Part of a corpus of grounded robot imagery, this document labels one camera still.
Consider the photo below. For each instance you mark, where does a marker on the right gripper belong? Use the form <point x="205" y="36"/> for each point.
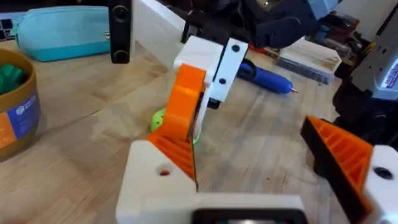
<point x="161" y="28"/>

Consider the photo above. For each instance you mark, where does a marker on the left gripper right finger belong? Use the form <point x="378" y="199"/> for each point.
<point x="345" y="161"/>

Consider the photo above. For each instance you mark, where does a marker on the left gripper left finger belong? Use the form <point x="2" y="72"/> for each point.
<point x="146" y="186"/>

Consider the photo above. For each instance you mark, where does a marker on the blue electric screwdriver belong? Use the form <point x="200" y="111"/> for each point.
<point x="264" y="79"/>

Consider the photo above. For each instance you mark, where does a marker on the green disc with holes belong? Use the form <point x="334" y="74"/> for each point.
<point x="157" y="119"/>

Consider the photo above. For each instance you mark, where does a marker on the clear plastic box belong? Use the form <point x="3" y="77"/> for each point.
<point x="308" y="62"/>

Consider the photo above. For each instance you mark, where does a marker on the teal zip bag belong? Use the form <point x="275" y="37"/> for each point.
<point x="62" y="32"/>

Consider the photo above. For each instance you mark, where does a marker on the brown tub with green toys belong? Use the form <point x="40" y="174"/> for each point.
<point x="17" y="102"/>

